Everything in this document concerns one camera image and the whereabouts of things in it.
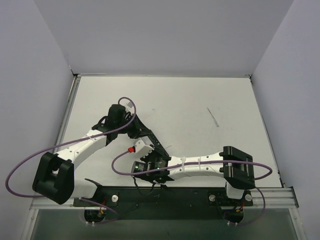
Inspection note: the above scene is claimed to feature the black remote control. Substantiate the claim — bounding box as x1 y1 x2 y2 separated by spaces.
148 133 166 153

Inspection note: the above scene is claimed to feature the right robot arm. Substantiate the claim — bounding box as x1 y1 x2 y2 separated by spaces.
131 146 256 200

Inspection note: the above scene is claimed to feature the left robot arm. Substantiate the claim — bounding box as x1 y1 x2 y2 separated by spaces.
32 103 171 206

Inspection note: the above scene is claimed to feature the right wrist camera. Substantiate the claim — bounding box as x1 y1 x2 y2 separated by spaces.
127 138 154 159

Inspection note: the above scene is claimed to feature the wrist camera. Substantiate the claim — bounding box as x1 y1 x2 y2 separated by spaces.
124 101 135 114
127 138 154 159

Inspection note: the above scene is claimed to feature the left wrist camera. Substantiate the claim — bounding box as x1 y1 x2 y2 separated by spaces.
124 101 135 114

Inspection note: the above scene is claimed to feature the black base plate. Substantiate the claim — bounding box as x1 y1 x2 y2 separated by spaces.
72 186 253 221

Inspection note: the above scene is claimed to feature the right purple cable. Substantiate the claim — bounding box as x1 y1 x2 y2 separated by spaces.
111 148 273 181

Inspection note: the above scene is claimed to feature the aluminium frame rail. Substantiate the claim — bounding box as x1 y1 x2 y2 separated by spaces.
29 186 300 211

